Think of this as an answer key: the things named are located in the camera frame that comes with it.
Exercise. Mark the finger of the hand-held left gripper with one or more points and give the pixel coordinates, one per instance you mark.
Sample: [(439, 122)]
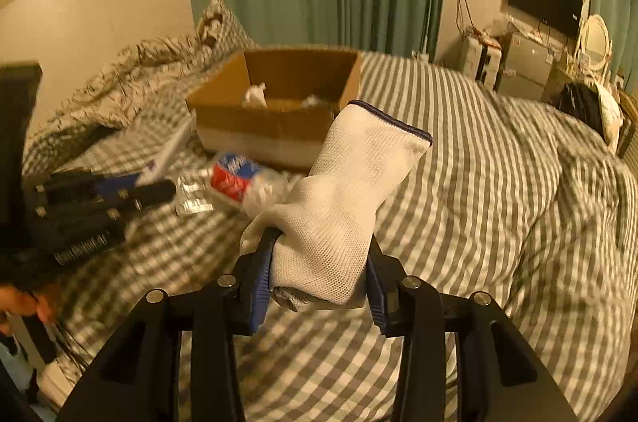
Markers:
[(124, 193), (84, 220)]

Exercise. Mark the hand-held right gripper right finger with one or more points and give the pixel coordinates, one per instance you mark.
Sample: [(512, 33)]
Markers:
[(379, 305)]

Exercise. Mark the white knit work glove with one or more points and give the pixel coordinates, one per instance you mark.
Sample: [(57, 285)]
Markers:
[(334, 207)]

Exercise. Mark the person's left hand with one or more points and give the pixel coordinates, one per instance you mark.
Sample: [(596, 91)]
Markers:
[(22, 305)]

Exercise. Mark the dark bag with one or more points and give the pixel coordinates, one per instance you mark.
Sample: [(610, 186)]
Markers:
[(578, 105)]

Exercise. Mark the checked pillow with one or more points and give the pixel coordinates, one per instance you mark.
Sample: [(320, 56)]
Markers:
[(222, 25)]

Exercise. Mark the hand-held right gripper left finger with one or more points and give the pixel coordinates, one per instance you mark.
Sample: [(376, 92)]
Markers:
[(259, 300)]

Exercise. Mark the grey checked duvet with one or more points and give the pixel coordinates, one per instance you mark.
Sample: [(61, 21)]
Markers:
[(473, 202)]

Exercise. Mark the white cabinet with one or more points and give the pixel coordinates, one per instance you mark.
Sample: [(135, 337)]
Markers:
[(531, 63)]

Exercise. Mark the brown cardboard box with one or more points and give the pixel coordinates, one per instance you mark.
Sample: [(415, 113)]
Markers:
[(269, 130)]

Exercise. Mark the oval white framed mirror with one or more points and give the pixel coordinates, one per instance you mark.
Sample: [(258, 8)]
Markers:
[(594, 40)]

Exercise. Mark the white small appliance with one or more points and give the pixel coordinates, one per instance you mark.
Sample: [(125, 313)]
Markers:
[(479, 60)]

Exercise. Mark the crumpled white tissue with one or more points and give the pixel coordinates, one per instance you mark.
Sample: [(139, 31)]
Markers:
[(255, 96), (313, 101)]

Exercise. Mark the crushed clear plastic bottle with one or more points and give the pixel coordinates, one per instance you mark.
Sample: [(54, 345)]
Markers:
[(234, 182)]

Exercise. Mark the leaf patterned blanket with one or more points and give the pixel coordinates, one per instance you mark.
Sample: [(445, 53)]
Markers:
[(124, 78)]

